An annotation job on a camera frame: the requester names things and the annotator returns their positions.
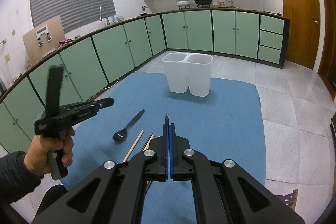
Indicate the dark left forearm sleeve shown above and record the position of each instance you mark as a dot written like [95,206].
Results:
[16,180]

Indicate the green lower kitchen cabinets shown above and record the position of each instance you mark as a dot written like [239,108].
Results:
[100,58]

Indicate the silver kettle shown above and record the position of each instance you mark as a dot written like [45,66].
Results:
[143,11]

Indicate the black wok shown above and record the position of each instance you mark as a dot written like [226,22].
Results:
[203,3]

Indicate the open wooden doorway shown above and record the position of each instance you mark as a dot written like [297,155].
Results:
[327,66]

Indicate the white twin utensil holder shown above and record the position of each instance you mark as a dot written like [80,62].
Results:
[188,72]

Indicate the bamboo chopstick red band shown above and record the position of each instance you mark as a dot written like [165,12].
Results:
[133,146]

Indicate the black plastic spoon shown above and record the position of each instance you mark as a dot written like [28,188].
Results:
[121,135]

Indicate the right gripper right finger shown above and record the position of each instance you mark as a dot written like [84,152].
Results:
[180,170]

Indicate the bamboo chopstick red pattern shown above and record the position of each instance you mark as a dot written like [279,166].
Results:
[150,141]

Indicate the black chopstick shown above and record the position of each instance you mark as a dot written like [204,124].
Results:
[145,143]

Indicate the metal spoon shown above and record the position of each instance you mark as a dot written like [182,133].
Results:
[167,124]

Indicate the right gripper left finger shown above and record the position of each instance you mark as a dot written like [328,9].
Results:
[158,167]

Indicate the blue table cloth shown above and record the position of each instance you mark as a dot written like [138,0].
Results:
[226,124]

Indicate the wooden door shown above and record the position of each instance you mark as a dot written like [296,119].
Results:
[304,16]

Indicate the white cooking pot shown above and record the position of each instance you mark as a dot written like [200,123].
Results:
[183,4]

